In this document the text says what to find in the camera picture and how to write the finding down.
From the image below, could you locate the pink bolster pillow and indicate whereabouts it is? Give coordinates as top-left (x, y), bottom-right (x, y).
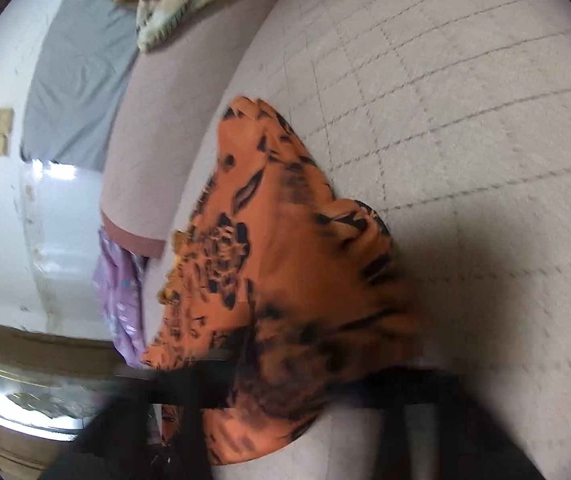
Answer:
top-left (100, 0), bottom-right (277, 259)

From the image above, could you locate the grey pillow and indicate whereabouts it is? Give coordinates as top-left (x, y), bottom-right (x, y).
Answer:
top-left (20, 0), bottom-right (138, 171)

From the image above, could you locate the small brown wall plaque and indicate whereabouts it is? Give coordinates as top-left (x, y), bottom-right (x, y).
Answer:
top-left (0, 107), bottom-right (14, 156)

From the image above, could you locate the quilted beige bed cover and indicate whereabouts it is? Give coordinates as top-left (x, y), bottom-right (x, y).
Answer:
top-left (140, 0), bottom-right (571, 480)

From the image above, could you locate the purple floral cloth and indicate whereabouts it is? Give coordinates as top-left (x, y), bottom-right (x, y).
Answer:
top-left (94, 228), bottom-right (149, 368)

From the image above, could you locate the orange black floral blouse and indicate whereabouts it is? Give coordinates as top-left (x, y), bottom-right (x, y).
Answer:
top-left (144, 96), bottom-right (418, 465)

